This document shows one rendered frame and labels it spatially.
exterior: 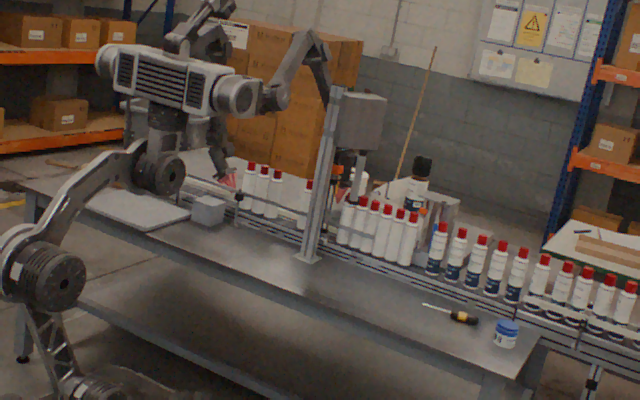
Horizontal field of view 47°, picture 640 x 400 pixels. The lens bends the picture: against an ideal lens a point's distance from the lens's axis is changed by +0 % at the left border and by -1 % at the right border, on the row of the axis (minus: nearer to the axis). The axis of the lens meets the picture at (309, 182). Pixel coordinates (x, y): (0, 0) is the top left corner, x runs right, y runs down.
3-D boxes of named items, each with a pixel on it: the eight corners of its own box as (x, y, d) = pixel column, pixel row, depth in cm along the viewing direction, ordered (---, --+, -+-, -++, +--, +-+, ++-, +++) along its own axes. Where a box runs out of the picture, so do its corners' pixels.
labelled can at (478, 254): (478, 287, 269) (492, 235, 264) (474, 291, 265) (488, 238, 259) (465, 283, 271) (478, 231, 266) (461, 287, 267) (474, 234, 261)
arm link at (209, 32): (207, 15, 298) (227, 18, 293) (213, 47, 305) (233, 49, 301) (135, 62, 267) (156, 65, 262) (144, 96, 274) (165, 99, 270)
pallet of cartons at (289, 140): (342, 186, 713) (370, 42, 677) (307, 203, 639) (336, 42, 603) (234, 155, 756) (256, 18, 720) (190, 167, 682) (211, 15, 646)
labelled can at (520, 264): (519, 302, 263) (533, 248, 257) (515, 306, 258) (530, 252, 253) (505, 297, 265) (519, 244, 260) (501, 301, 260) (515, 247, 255)
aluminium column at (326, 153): (314, 258, 283) (348, 85, 265) (309, 261, 279) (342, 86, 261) (304, 254, 285) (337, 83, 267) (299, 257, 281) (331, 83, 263)
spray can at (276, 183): (279, 218, 306) (287, 170, 300) (272, 220, 301) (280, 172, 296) (268, 214, 308) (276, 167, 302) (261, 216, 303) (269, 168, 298)
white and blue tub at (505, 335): (492, 336, 243) (498, 316, 241) (514, 342, 241) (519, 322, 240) (491, 344, 236) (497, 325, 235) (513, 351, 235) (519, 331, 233)
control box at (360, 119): (378, 150, 272) (388, 99, 267) (338, 147, 264) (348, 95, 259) (364, 142, 281) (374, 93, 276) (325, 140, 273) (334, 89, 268)
